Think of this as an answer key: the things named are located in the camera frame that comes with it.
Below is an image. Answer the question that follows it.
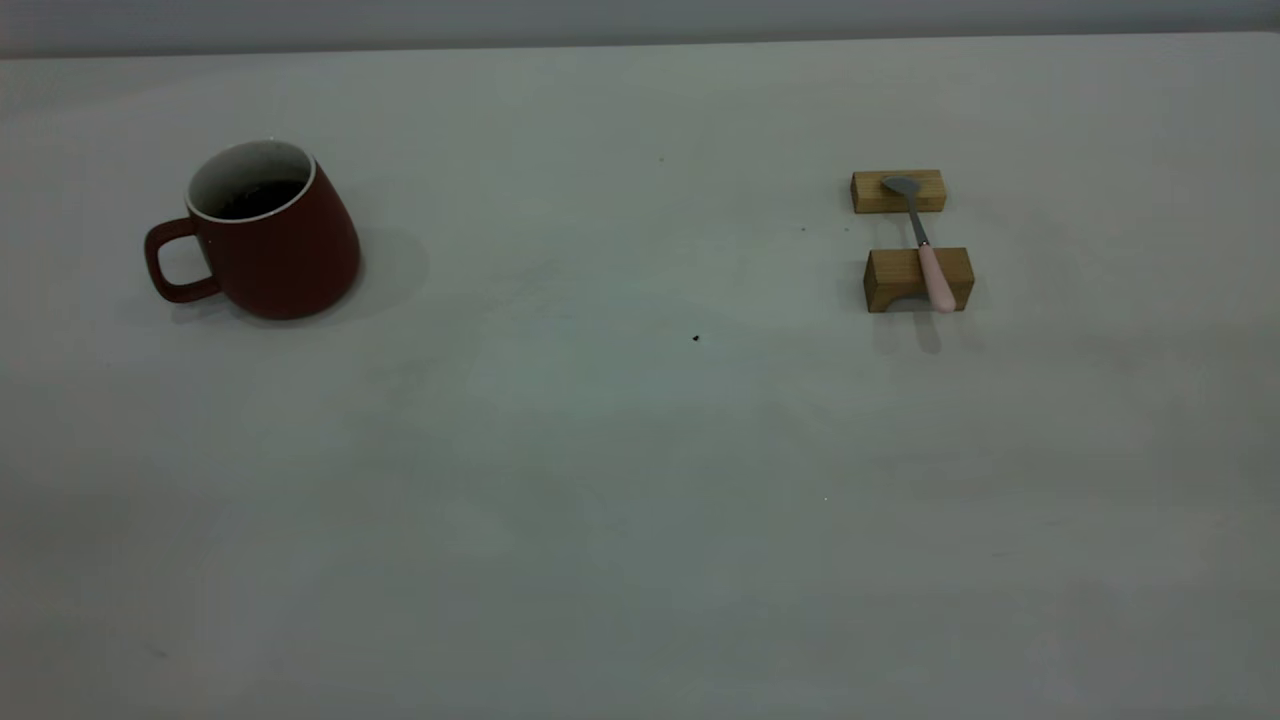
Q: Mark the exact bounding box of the pink handled metal spoon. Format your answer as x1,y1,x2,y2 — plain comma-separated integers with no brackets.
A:
881,176,958,315

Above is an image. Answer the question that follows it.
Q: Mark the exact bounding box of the red ceramic mug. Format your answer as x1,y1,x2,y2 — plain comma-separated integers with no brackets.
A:
144,139,362,322

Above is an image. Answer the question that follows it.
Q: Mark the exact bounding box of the arched wooden block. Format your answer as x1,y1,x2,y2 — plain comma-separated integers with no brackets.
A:
864,247,976,314

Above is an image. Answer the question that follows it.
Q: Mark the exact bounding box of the flat rectangular wooden block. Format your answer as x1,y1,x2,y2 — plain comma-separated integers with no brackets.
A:
851,169,947,215

